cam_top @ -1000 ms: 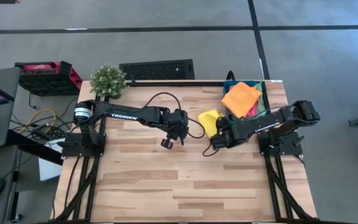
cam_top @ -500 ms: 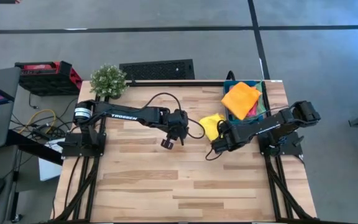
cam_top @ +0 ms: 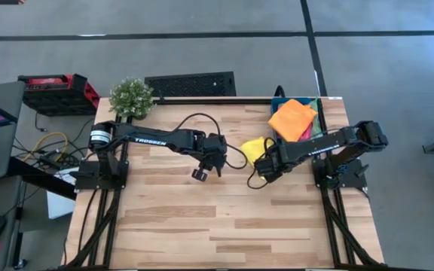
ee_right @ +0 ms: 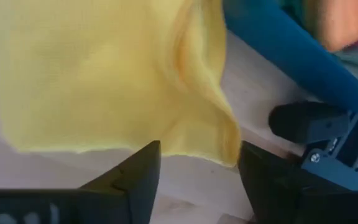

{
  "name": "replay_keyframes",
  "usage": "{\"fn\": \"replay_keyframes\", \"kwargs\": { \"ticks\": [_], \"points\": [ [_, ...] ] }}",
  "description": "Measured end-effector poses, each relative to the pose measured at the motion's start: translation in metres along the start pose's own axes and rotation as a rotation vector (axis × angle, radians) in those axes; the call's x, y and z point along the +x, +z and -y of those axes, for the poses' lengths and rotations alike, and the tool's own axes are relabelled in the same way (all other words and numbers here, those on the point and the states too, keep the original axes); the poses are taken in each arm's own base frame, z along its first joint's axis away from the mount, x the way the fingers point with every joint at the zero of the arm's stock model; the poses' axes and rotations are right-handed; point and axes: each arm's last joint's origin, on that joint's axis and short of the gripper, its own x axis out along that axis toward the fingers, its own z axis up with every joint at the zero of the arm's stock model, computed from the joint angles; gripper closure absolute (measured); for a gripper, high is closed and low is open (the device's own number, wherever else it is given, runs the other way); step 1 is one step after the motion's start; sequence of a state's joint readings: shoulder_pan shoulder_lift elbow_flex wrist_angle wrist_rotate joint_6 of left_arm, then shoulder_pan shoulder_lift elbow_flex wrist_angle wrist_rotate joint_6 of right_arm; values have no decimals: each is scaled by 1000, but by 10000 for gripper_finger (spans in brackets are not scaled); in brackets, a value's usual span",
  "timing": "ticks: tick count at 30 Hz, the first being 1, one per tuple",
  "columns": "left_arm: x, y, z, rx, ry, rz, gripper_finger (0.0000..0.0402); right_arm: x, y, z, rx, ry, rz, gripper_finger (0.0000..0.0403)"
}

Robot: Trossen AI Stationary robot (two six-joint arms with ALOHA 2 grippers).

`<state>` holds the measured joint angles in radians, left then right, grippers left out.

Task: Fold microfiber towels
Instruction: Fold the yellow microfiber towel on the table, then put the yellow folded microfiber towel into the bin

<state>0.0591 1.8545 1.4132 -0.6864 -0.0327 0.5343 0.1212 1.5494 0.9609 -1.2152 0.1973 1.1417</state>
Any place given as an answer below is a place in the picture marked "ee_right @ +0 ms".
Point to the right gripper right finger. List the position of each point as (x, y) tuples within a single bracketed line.
[(269, 183)]

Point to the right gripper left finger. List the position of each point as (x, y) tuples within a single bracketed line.
[(138, 183)]

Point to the yellow microfiber towel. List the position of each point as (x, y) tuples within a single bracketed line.
[(104, 77)]

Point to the orange microfiber towel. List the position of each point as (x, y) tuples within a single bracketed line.
[(346, 21)]

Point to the teal plastic tray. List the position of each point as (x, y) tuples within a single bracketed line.
[(275, 40)]

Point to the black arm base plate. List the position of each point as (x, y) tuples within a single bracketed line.
[(337, 168)]

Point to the black rest post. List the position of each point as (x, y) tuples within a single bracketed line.
[(306, 123)]

